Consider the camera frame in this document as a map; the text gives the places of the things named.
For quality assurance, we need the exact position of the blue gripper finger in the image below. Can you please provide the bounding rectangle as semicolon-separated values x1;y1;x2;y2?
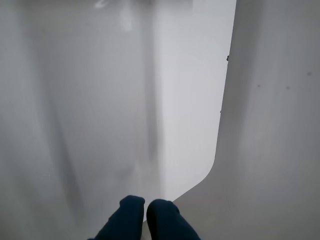
146;199;201;240
87;195;146;240

